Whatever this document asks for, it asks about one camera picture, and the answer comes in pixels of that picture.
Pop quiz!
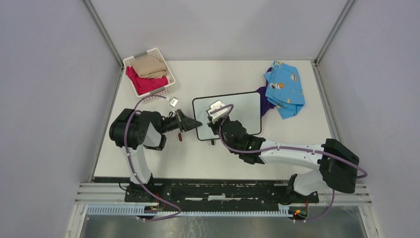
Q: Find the blue patterned cloth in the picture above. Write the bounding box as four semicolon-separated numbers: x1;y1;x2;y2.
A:
264;60;306;119

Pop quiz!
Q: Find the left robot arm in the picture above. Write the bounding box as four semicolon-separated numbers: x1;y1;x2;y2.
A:
109;109;203;202

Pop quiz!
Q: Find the beige folded cloth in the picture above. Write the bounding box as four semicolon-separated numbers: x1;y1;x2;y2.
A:
132;55;168;78

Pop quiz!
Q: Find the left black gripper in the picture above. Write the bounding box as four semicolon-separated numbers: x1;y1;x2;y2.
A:
159;109;202;134

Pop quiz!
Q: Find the purple cloth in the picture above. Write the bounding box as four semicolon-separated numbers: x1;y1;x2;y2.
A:
256;81;275;117

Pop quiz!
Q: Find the magenta cloth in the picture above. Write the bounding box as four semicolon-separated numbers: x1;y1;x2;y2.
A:
126;66;168;95

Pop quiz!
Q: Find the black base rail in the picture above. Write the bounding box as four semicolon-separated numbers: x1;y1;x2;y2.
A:
124;178;319;219

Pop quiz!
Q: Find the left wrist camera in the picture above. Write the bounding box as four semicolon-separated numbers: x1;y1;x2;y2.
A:
168;97;179;108

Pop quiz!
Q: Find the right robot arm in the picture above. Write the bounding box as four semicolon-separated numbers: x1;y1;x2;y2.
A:
208;116;359;202

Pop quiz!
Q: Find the white plastic basket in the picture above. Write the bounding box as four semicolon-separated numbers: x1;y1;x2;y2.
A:
123;48;176;98

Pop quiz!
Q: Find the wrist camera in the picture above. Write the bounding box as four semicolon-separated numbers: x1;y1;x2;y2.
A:
168;97;179;108
207;100;230;123

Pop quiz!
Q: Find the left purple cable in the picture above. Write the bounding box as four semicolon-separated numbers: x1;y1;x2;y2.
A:
124;94;183;222

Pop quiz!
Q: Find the black framed whiteboard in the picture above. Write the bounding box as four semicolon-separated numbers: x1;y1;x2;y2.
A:
192;92;262;141

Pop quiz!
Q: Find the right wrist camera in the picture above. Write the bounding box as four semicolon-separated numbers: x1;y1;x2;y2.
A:
207;100;230;123

